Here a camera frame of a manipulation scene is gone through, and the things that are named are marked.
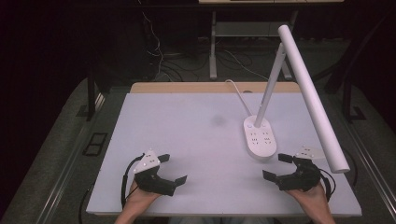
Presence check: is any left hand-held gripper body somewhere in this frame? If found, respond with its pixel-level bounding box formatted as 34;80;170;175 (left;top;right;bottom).
133;149;177;197

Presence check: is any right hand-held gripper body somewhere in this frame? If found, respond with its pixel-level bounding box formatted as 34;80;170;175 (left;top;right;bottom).
275;145;327;192

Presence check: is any person's left hand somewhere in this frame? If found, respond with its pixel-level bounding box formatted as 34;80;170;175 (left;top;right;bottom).
125;180;163;212

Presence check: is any person's right hand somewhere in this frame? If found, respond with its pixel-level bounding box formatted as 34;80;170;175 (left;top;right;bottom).
285;182;331;217

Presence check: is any white table cover sheet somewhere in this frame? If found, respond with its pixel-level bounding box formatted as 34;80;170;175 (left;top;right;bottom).
86;92;363;218

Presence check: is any white desk lamp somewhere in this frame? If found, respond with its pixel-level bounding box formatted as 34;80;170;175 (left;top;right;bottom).
243;24;351;175

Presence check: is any black metal stand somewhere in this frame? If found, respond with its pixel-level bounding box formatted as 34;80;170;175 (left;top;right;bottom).
76;73;106;122
341;71;368;123

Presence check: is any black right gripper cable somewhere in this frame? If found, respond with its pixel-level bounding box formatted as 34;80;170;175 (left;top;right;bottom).
318;168;337;203

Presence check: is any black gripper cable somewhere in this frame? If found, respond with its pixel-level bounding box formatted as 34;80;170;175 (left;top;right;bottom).
120;153;146;210
318;168;337;203

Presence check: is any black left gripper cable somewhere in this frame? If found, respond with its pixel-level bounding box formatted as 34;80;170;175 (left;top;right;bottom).
120;153;146;210

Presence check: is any metal floor rail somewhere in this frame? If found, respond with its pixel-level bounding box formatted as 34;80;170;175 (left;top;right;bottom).
341;119;396;218
35;92;106;224

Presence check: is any white lamp cable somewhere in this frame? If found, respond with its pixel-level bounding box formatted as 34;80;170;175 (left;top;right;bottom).
224;78;253;117

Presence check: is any white floor cable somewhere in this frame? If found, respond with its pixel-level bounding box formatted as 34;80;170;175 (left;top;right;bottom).
140;11;166;77

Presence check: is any grey metal desk frame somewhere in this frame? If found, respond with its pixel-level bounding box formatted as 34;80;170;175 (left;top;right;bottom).
208;9;299;81

